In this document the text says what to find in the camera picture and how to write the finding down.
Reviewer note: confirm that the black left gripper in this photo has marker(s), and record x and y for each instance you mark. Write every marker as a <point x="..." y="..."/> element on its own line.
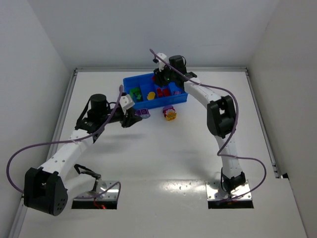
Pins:
<point x="126" y="118"/>

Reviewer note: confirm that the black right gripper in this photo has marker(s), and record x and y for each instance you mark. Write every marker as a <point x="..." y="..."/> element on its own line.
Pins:
<point x="160" y="78"/>

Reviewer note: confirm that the purple rounded lego block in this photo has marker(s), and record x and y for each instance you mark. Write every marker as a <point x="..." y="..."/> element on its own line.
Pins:
<point x="143" y="113"/>

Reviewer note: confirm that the red scalloped lego block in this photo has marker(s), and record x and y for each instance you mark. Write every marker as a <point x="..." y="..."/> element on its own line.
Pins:
<point x="159" y="93"/>

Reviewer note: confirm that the yellow rounded lego block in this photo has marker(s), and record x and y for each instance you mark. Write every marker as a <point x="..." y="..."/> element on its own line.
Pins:
<point x="151" y="96"/>

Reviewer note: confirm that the green rectangular lego brick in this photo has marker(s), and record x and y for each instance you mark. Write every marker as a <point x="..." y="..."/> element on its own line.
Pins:
<point x="135" y="92"/>

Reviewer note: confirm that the yellow striped lego block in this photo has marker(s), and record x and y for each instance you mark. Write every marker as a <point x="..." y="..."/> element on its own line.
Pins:
<point x="171" y="116"/>

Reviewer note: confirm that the red rectangular lego brick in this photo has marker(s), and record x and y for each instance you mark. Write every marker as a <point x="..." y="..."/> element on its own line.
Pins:
<point x="166" y="92"/>

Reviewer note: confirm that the purple cloud lego block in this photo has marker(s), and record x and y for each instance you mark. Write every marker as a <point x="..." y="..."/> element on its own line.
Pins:
<point x="168" y="109"/>

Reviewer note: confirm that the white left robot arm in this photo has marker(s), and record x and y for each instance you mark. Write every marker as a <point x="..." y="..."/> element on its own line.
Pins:
<point x="60" y="179"/>

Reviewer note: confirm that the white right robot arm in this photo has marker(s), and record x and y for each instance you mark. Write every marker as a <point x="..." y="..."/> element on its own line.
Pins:
<point x="221" y="114"/>

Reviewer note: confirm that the blue divided plastic bin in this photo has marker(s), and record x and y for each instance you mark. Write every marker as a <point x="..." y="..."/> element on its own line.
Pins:
<point x="146" y="94"/>

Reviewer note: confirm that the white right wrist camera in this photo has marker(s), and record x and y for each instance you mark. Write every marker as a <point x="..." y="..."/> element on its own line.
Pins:
<point x="160" y="59"/>

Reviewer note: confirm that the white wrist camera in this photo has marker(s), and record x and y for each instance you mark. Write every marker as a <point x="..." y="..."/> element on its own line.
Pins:
<point x="160" y="59"/>
<point x="126" y="102"/>

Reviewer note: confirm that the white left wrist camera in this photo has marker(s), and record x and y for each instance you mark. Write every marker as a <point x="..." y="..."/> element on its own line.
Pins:
<point x="126" y="102"/>

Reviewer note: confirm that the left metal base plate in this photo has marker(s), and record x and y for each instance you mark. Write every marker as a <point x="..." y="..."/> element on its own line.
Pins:
<point x="109" y="188"/>

